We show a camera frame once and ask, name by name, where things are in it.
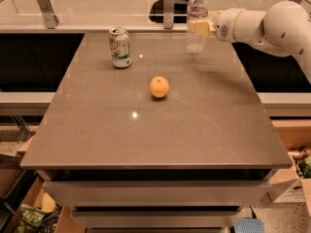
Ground upper grey drawer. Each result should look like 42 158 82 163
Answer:
44 181 270 207

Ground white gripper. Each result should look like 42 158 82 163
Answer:
188 8 244 43

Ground blue mesh object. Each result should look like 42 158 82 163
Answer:
233 218 265 233

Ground left cardboard box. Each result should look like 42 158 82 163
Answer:
3 178 85 233

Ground green snack bag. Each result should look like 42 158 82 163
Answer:
14 204 45 233

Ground clear plastic water bottle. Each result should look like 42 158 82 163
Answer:
187 0 209 53

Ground black office chair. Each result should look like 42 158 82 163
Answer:
149 0 189 29

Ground yellow item in box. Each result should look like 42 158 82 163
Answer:
41 192 56 214

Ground orange fruit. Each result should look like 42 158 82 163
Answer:
150 76 170 98

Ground middle metal railing bracket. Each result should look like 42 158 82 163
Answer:
163 0 174 29

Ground lower grey drawer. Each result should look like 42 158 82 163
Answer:
71 211 241 229

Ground right cardboard box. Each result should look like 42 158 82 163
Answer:
268 151 311 214

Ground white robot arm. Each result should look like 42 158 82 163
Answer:
188 1 311 83

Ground green white soda can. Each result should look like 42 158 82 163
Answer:
108 26 132 68

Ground left metal railing bracket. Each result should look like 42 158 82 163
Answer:
36 0 59 29

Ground grey drawer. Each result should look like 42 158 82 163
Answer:
44 181 270 207
71 211 241 229

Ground cardboard box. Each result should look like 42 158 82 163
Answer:
268 151 311 214
3 178 85 233

